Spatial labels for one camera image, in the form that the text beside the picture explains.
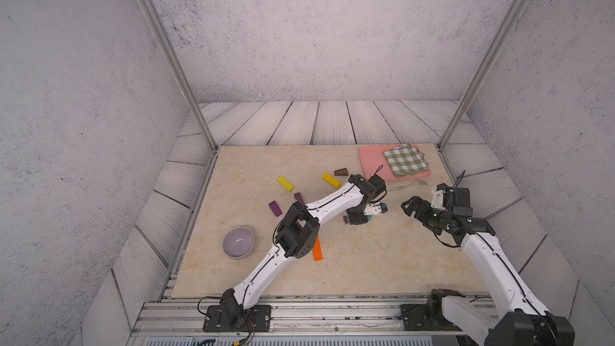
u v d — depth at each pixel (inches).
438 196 29.7
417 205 29.2
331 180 42.5
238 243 34.4
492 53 34.3
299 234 23.5
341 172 43.7
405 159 45.2
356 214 33.2
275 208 38.6
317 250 34.6
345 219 37.7
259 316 28.9
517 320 15.0
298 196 39.7
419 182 42.4
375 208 33.8
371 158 46.7
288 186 41.3
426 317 28.4
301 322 28.7
